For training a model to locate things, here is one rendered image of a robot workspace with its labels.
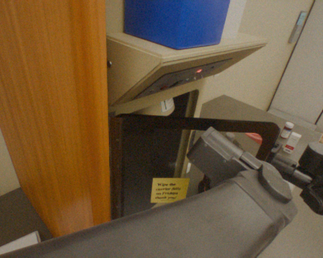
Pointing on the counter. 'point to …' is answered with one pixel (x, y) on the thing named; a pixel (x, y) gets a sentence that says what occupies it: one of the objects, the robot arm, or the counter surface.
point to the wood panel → (54, 105)
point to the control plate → (166, 80)
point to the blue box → (177, 21)
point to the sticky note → (168, 189)
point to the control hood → (164, 61)
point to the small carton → (233, 19)
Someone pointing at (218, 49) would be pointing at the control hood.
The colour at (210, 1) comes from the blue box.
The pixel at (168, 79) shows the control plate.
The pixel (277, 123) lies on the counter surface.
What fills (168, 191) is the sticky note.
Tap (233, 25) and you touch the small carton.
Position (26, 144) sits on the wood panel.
